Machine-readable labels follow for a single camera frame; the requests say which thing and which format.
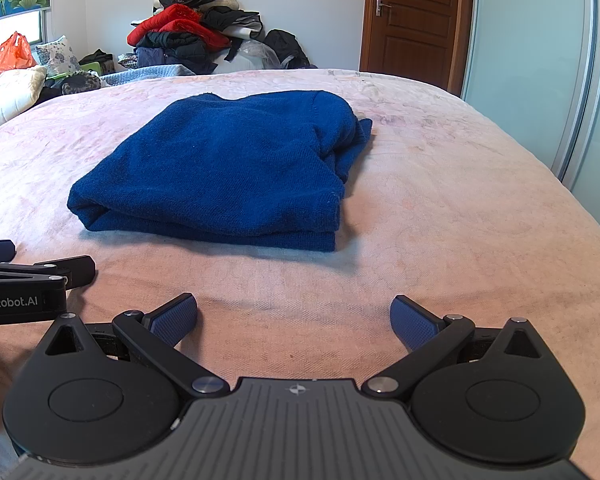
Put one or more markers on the brown wooden door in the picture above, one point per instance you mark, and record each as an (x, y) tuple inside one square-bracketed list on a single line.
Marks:
[(415, 15)]

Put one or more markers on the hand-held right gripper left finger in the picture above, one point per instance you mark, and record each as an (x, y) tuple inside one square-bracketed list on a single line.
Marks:
[(175, 320)]

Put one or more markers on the frosted glass wardrobe door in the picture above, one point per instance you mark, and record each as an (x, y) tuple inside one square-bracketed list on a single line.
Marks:
[(530, 50)]

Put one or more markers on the clear plastic bag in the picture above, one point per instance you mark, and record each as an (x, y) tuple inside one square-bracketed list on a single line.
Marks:
[(252, 55)]

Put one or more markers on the blue beaded sweater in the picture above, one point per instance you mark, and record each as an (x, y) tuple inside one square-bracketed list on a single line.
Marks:
[(220, 170)]

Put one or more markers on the bed with pink bedspread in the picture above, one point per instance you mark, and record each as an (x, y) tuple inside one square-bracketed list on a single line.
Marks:
[(455, 210)]

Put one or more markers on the pile of clothes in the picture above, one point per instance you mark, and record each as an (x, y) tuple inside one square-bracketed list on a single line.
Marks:
[(180, 30)]

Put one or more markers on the white pillow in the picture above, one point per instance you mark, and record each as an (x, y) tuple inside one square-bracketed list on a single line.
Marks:
[(10, 95)]

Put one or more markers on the floral pillow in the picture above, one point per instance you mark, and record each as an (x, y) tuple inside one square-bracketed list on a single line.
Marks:
[(57, 55)]

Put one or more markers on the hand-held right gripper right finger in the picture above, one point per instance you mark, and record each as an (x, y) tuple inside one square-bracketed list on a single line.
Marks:
[(412, 325)]

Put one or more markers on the orange plastic bag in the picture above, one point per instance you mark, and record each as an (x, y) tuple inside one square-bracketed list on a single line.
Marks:
[(7, 60)]

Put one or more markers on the dark leopard print cloth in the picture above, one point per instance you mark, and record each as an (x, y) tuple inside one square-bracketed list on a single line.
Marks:
[(75, 85)]

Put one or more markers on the green item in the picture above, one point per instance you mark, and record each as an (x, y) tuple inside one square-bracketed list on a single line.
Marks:
[(91, 67)]

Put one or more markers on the small black bag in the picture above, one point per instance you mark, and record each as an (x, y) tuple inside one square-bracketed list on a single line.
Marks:
[(100, 57)]

